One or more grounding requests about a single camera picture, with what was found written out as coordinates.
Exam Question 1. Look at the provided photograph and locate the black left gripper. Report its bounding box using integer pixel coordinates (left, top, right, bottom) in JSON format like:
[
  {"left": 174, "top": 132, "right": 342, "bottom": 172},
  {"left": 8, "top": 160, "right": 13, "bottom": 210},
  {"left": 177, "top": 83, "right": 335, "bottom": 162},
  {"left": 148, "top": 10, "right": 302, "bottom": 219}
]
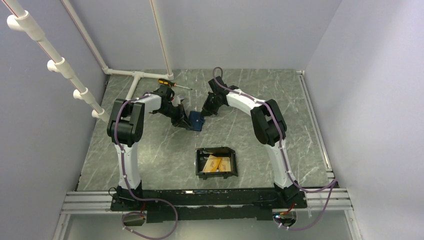
[{"left": 156, "top": 103, "right": 194, "bottom": 130}]

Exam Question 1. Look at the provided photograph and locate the blue leather card holder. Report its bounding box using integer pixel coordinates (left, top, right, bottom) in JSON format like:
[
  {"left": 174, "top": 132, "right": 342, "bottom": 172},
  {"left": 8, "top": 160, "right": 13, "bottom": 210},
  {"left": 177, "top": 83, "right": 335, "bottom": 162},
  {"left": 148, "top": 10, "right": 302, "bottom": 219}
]
[{"left": 187, "top": 110, "right": 205, "bottom": 132}]

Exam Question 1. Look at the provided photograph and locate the black plastic card tray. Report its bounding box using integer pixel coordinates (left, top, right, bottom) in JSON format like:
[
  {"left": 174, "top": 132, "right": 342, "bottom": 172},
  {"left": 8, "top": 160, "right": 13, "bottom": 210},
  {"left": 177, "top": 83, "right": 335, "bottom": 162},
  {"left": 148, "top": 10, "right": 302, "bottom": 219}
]
[{"left": 194, "top": 146, "right": 239, "bottom": 180}]

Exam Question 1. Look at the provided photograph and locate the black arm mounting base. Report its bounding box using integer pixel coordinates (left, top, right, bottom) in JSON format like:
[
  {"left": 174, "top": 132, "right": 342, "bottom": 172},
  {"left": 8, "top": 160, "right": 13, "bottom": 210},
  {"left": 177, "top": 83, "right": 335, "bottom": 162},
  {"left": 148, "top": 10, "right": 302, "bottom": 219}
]
[{"left": 110, "top": 187, "right": 308, "bottom": 223}]

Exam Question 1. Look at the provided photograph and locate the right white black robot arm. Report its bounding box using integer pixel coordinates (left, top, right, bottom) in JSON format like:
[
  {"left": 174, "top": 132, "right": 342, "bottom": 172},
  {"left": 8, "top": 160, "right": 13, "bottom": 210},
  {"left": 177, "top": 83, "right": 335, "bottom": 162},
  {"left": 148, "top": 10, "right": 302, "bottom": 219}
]
[{"left": 201, "top": 76, "right": 300, "bottom": 208}]

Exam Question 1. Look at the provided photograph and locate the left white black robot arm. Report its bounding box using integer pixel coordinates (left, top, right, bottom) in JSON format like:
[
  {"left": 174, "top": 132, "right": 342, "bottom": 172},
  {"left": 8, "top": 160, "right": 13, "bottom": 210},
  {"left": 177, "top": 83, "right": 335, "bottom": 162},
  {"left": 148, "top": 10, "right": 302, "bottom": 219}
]
[{"left": 106, "top": 85, "right": 194, "bottom": 210}]

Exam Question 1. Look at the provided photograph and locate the yellow black screwdriver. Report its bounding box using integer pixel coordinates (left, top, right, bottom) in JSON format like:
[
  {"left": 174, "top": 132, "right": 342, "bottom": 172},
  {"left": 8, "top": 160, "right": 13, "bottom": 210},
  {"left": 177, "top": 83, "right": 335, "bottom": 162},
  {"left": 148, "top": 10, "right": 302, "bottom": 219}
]
[{"left": 157, "top": 78, "right": 192, "bottom": 90}]

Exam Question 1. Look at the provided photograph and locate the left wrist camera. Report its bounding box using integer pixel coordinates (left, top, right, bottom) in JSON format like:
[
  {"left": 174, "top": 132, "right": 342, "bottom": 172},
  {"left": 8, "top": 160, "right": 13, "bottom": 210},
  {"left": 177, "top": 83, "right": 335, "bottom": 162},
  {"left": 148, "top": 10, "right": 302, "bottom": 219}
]
[{"left": 172, "top": 95, "right": 185, "bottom": 106}]

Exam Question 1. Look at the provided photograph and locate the aluminium rail frame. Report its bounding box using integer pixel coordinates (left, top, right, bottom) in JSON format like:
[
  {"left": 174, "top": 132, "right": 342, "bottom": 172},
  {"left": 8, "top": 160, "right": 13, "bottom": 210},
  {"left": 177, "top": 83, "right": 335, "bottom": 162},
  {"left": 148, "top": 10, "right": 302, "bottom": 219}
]
[{"left": 55, "top": 76, "right": 353, "bottom": 239}]

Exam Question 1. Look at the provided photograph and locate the white pvc pipe frame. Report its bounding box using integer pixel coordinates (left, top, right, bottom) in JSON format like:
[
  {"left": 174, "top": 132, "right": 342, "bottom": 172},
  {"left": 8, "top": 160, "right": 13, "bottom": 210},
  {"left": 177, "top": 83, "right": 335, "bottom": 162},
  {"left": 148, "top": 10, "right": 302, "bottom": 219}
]
[{"left": 2, "top": 0, "right": 174, "bottom": 122}]

